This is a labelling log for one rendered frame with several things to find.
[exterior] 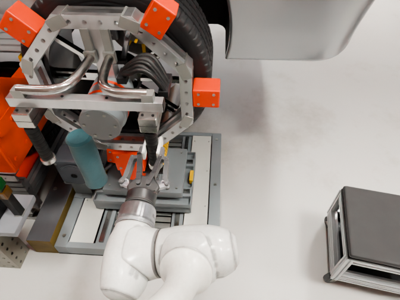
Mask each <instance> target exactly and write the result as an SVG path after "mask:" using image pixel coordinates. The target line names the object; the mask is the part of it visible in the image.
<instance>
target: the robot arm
mask: <svg viewBox="0 0 400 300"><path fill-rule="evenodd" d="M164 154H165V148H164V147H163V137H162V136H160V139H159V142H158V148H157V153H156V155H157V160H156V162H155V164H154V167H153V169H152V171H151V172H150V174H149V175H148V176H143V175H142V167H143V160H145V159H146V155H147V148H146V142H145V141H144V144H143V146H140V148H139V151H138V152H137V155H131V156H130V158H129V162H128V163H127V167H126V169H125V172H124V174H123V176H122V177H121V179H120V180H119V184H120V187H121V188H127V190H128V191H127V195H126V200H125V202H124V203H122V205H121V207H120V210H119V213H118V217H117V220H116V222H115V227H114V230H113V231H112V233H111V234H110V236H109V238H108V241H107V244H106V247H105V251H104V255H103V259H102V265H101V273H100V290H101V291H102V293H103V294H104V295H105V296H106V297H107V298H108V299H110V300H137V299H138V298H139V297H140V296H141V294H143V292H144V290H145V289H146V286H147V283H148V281H151V280H155V279H162V280H163V282H164V284H163V285H162V286H161V288H160V289H159V290H158V291H157V292H156V293H155V294H154V295H152V296H151V297H150V298H149V299H147V300H193V298H194V297H195V295H198V294H200V293H202V292H204V291H205V290H207V288H208V287H209V285H210V284H212V283H214V282H215V280H216V279H222V278H224V277H226V276H228V275H230V274H231V273H233V272H234V271H235V270H236V267H237V266H238V265H239V255H238V248H237V243H236V236H235V235H234V234H233V233H231V232H230V230H228V229H225V228H224V227H220V226H214V225H209V224H189V225H181V226H173V227H169V228H163V229H156V228H155V218H156V210H155V203H156V200H157V195H158V193H159V192H160V190H162V189H166V190H169V189H170V185H169V181H168V172H169V157H168V156H164ZM136 162H137V170H136V178H135V179H134V180H132V181H131V182H130V183H129V180H130V177H131V175H132V172H133V169H134V166H135V164H136ZM163 163H164V168H163V175H162V178H163V180H162V181H161V184H160V185H158V183H157V182H156V179H157V175H158V173H159V171H160V168H161V166H162V164H163Z"/></svg>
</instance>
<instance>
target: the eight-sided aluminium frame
mask: <svg viewBox="0 0 400 300"><path fill-rule="evenodd" d="M143 15H144V13H142V12H140V11H139V10H138V9H137V8H136V7H127V6H125V7H93V6H69V5H66V6H65V5H58V6H57V7H56V8H55V9H54V10H53V12H51V13H50V15H49V17H48V18H47V19H46V20H45V23H44V25H43V26H42V28H41V29H40V31H39V33H38V34H37V36H36V37H35V39H34V41H33V42H32V44H31V45H30V47H29V49H28V50H27V52H26V53H25V55H24V56H23V57H22V59H21V61H20V63H19V65H20V67H21V69H22V73H24V75H25V77H26V79H27V81H28V83H29V84H30V85H51V84H52V83H51V81H50V79H49V76H48V74H47V72H46V70H45V67H44V65H43V62H42V60H41V59H42V57H43V56H44V55H45V53H46V51H47V50H48V48H49V47H50V45H51V44H52V43H53V41H54V40H55V38H56V37H57V35H58V34H59V32H60V31H61V29H79V28H88V29H91V30H99V29H108V30H127V31H129V32H130V33H131V34H133V35H134V36H135V37H136V38H138V39H139V40H140V41H141V42H142V43H143V44H144V45H146V46H147V47H148V48H149V49H150V50H151V51H153V52H154V53H155V54H156V55H158V56H159V57H160V58H161V59H162V60H163V61H165V62H166V63H167V64H168V65H169V66H170V67H171V68H173V69H174V70H175V71H176V72H178V74H179V84H180V102H181V112H179V113H178V114H177V115H175V116H174V117H173V118H172V119H170V120H169V121H168V122H166V123H165V124H164V125H163V126H161V127H160V128H159V130H158V133H157V136H158V142H159V139H160V136H162V139H163V145H164V144H166V143H167V142H168V141H170V140H171V139H172V138H174V137H175V136H177V135H178V134H179V133H181V132H182V131H184V130H185V129H188V128H189V126H191V125H192V124H193V118H194V110H195V107H193V101H192V89H193V68H194V66H193V59H192V58H191V57H190V56H189V55H188V53H187V52H185V51H184V50H182V49H181V48H180V47H179V46H178V45H177V44H176V43H174V42H173V41H172V40H171V39H170V38H169V37H168V36H167V35H166V34H165V35H164V36H163V37H162V39H161V40H159V39H157V38H156V37H154V36H153V35H151V34H150V33H149V32H147V31H146V30H144V29H143V28H141V27H140V22H141V21H142V18H143ZM100 21H102V22H100ZM44 115H45V117H46V118H47V119H48V120H50V121H51V122H52V123H55V124H57V125H59V126H60V127H62V128H63V129H66V130H67V131H69V132H72V131H73V130H76V129H81V127H80V124H79V116H78V115H77V114H75V113H73V112H72V111H70V110H68V109H62V108H48V109H47V110H46V112H45V113H44ZM93 139H94V141H95V144H96V147H97V148H98V149H103V150H107V149H113V150H124V151H139V148H140V146H143V144H144V141H145V136H144V134H141V133H120V134H119V135H118V136H117V137H116V138H114V139H110V140H102V139H97V138H94V137H93Z"/></svg>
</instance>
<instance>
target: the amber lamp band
mask: <svg viewBox="0 0 400 300"><path fill-rule="evenodd" d="M12 192H13V191H12V189H11V188H10V187H9V186H8V185H6V187H5V189H4V191H3V192H2V193H0V199H4V200H8V199H9V197H10V196H11V194H12Z"/></svg>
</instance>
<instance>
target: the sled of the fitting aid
mask: <svg viewBox="0 0 400 300"><path fill-rule="evenodd" d="M195 165H196V152H187V161H186V171H185V180H184V187H183V196H182V198H168V197H157V200H156V203H155V210H156V211H164V212H175V213H191V210H192V197H193V184H194V178H195ZM125 200H126V195H107V194H104V191H103V187H101V188H99V189H97V190H96V192H95V196H94V198H93V202H94V204H95V206H96V208H106V209H118V210H119V209H120V207H121V205H122V203H124V202H125Z"/></svg>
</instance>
